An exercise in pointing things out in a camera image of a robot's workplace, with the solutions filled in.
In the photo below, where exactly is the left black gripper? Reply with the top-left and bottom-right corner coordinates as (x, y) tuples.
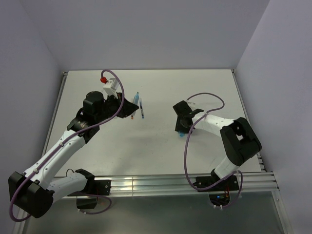
(95, 92), (138, 123)

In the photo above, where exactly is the blue highlighter pen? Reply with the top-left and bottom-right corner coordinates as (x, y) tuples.
(133, 92), (139, 105)

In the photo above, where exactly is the blue thin pen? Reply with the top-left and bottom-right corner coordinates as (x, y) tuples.
(139, 98), (145, 119)

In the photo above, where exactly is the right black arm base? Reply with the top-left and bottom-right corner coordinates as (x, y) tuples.
(193, 175), (239, 192)

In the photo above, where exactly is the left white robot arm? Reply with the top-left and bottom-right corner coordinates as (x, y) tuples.
(8, 91), (139, 222)

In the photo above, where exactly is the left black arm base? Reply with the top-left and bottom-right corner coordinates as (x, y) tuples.
(76, 180), (111, 210)

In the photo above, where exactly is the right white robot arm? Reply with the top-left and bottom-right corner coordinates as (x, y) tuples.
(173, 100), (262, 190)

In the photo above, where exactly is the aluminium rail frame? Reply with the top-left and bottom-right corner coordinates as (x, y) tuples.
(95, 172), (279, 197)

